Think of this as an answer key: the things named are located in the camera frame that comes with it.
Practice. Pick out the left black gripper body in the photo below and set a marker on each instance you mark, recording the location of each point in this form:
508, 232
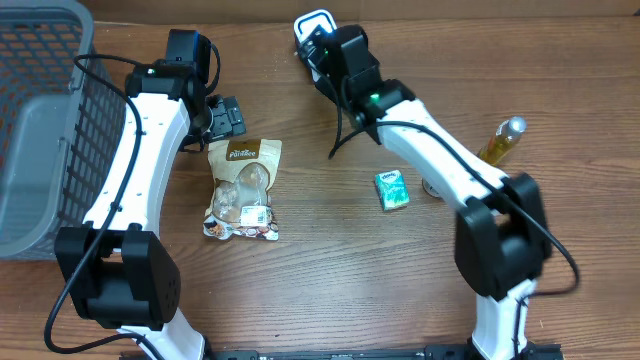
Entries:
227, 122

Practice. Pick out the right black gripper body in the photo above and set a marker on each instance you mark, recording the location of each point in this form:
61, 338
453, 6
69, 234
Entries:
310, 55

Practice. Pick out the brown nut pouch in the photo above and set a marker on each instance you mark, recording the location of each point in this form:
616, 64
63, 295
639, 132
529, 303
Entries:
244, 172

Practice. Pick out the small teal tissue pack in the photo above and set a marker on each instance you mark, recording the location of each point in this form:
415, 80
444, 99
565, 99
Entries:
392, 190

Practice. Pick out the green lid jar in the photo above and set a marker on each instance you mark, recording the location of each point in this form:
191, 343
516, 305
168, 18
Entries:
429, 189

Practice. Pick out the yellow drink bottle silver cap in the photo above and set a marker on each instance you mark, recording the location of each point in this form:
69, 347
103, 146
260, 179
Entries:
506, 137

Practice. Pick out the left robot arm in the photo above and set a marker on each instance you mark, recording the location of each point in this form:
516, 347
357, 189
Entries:
116, 270

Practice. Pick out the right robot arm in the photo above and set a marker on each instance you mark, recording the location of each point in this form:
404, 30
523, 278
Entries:
501, 235

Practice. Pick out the white barcode scanner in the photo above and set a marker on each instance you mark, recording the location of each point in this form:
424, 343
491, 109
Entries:
313, 32

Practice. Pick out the grey plastic shopping basket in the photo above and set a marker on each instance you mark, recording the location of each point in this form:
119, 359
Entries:
59, 128

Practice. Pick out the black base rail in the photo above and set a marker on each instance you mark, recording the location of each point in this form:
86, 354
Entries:
431, 352

